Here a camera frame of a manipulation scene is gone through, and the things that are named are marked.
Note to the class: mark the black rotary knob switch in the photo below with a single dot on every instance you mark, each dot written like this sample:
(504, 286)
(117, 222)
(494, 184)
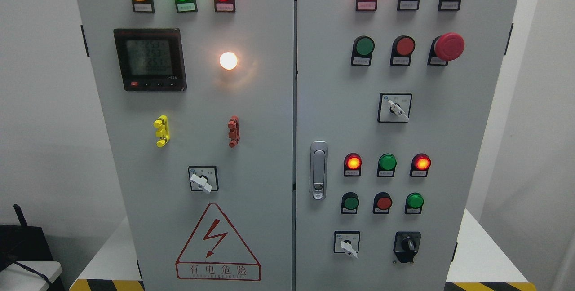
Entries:
(406, 246)

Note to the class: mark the grey electrical control cabinet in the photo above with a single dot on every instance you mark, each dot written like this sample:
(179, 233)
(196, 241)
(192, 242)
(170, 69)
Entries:
(294, 85)

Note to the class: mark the silver cabinet door latch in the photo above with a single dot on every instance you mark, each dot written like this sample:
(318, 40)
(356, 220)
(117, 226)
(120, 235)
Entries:
(318, 164)

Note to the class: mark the red terminal connector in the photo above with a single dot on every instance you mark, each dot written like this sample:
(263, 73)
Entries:
(234, 134)

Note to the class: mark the red lit lamp middle left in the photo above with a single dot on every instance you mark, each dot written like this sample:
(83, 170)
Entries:
(352, 165)

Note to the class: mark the white glowing indicator lamp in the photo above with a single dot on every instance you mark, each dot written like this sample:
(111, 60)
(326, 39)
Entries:
(228, 60)

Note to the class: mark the green push button lower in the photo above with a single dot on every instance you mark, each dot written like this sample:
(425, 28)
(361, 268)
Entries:
(349, 203)

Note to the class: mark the green push button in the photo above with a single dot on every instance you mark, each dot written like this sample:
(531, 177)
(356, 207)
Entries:
(349, 203)
(362, 49)

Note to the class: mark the green lamp middle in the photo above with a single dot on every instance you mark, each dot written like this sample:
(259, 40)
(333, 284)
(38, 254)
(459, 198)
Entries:
(386, 166)

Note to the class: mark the green push button upper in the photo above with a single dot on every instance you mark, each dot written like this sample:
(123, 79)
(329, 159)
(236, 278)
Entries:
(362, 49)

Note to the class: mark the red push button lower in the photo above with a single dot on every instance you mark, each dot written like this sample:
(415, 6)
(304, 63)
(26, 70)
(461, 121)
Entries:
(382, 203)

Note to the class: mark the red push button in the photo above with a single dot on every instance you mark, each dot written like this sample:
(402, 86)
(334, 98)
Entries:
(402, 49)
(382, 203)

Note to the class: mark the yellow terminal connector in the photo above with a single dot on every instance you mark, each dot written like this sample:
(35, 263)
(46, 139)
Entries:
(162, 131)

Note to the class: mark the red lamp middle right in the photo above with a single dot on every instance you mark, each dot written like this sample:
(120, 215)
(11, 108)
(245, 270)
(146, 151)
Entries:
(420, 166)

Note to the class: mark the red electric danger warning sticker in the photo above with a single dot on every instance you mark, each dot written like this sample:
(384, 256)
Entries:
(215, 250)

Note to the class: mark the red push button upper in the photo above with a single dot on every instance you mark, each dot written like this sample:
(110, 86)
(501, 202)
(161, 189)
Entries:
(402, 49)

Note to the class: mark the green lamp lower right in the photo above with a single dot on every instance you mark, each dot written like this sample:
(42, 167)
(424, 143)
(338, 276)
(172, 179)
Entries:
(414, 204)

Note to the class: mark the black digital power meter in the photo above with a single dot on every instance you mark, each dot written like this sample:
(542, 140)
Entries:
(151, 59)

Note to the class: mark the red emergency stop button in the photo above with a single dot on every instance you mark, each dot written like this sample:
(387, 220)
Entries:
(445, 48)

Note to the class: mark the white platform with hazard stripes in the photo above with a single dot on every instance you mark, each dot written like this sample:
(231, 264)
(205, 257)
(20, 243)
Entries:
(479, 264)

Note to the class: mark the black device with antenna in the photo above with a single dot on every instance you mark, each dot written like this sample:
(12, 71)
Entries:
(22, 242)

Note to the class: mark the left white selector switch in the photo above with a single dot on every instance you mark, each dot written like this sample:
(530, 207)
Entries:
(203, 178)

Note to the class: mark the white selector switch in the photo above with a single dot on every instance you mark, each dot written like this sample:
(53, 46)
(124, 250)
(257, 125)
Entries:
(203, 178)
(394, 107)
(346, 242)

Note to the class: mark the upper right white selector switch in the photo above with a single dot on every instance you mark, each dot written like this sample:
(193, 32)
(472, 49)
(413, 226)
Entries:
(394, 107)

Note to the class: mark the lower white selector switch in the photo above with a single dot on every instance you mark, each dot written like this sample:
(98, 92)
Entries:
(346, 242)

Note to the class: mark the white box with cable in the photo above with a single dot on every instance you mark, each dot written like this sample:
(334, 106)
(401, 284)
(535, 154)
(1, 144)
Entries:
(15, 278)

